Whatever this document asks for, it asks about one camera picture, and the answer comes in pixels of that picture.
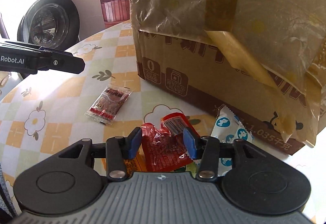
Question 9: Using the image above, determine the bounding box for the small red snack pouch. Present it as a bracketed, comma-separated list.
[141, 112, 197, 174]

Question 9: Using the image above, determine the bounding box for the yellow biscuit package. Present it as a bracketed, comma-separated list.
[124, 152, 147, 176]

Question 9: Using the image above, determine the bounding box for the white blue rabbit candy packet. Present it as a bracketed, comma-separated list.
[210, 103, 255, 177]

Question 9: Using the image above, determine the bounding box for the small clear red candy packet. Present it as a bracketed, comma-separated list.
[85, 84, 132, 125]

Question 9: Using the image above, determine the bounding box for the washing machine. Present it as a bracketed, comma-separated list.
[1, 0, 80, 50]

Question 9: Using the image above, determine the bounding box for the checkered floral tablecloth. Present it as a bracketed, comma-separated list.
[0, 20, 326, 214]

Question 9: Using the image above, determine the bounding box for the cardboard box with plastic liner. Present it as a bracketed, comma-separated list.
[130, 0, 325, 155]

